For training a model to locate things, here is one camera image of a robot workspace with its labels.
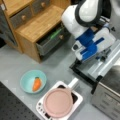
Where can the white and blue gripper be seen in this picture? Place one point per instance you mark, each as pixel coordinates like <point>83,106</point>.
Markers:
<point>89,43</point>

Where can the orange carrot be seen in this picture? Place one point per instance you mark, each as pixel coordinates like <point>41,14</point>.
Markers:
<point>37,84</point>

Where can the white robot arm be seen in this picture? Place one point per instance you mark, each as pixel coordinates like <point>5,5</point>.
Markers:
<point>78,20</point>

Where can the open grey metal drawer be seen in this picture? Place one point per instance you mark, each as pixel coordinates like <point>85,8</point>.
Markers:
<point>45,44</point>

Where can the green vegetable in drawer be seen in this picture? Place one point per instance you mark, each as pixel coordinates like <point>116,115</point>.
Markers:
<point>55,34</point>

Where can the white induction cooker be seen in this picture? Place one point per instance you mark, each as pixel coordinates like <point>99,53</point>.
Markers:
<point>77,99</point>

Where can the silver toaster oven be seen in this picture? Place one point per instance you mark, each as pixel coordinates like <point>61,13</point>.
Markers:
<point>107,94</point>

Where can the wooden drawer cabinet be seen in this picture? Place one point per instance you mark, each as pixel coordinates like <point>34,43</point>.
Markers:
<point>24,22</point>

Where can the pink frying pan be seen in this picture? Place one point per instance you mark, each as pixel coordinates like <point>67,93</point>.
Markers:
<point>58,102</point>

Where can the light blue bowl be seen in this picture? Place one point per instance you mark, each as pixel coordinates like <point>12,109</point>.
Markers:
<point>27,81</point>

